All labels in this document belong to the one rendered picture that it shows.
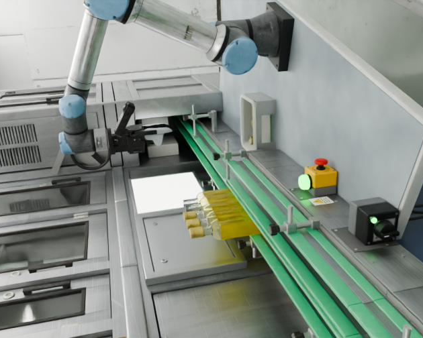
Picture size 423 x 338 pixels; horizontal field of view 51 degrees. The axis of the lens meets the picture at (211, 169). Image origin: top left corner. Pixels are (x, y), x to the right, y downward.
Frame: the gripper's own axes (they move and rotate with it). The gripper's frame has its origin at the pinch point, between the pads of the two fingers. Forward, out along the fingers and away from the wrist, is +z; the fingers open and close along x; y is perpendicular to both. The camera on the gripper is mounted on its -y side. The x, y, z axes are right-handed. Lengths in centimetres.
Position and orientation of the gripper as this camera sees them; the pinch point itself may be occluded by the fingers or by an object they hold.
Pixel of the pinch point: (166, 126)
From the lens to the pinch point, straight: 154.1
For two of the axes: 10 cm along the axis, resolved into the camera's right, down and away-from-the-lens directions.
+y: 0.5, 9.4, 3.5
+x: 2.3, 3.3, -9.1
